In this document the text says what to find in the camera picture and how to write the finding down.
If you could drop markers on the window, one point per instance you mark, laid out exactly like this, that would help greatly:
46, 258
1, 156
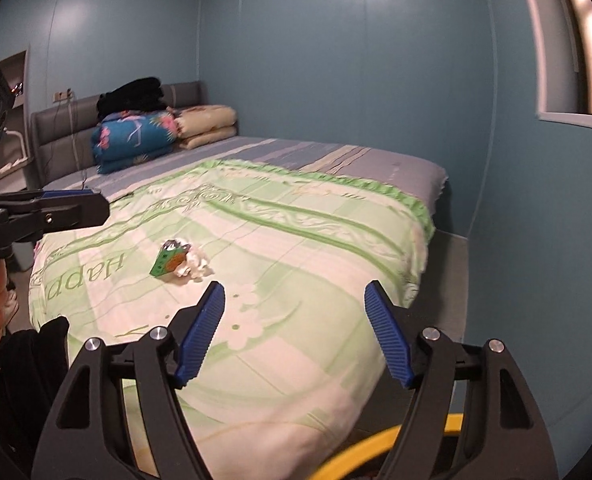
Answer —
576, 45

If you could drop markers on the blue floral folded quilt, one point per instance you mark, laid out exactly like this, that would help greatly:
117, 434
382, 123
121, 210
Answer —
136, 135

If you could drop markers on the grey waste bin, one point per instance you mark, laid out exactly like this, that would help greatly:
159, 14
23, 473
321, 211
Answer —
23, 255

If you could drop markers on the wall socket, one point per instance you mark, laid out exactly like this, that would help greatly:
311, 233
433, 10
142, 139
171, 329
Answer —
62, 95

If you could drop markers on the striped blue bed sheet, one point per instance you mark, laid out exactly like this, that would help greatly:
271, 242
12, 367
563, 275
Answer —
326, 157

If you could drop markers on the green floral blanket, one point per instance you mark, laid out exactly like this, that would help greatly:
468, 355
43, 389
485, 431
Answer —
276, 240

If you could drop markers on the white desk lamp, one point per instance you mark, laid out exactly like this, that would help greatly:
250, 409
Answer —
18, 147

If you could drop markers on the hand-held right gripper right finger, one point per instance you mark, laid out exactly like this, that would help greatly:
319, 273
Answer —
388, 330

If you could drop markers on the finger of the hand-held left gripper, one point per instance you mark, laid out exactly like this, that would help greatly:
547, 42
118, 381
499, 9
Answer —
71, 212

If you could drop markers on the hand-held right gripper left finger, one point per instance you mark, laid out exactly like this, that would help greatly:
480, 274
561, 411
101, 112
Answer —
201, 330

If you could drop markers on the grey padded headboard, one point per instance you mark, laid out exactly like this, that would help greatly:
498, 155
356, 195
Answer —
61, 135

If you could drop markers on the green snack packet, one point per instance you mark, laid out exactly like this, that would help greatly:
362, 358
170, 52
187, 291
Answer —
166, 260

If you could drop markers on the black folded clothes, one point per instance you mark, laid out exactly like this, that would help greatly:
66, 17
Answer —
131, 97

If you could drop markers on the grey shelf cabinet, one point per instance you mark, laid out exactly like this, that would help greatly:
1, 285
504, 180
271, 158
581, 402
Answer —
18, 75

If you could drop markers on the beige folded quilt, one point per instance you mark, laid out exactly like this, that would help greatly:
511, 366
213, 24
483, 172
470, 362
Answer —
208, 122

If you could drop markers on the yellow hoop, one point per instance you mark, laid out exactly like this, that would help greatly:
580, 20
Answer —
356, 440

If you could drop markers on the white crumpled tissue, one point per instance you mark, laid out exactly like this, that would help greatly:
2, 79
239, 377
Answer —
196, 265

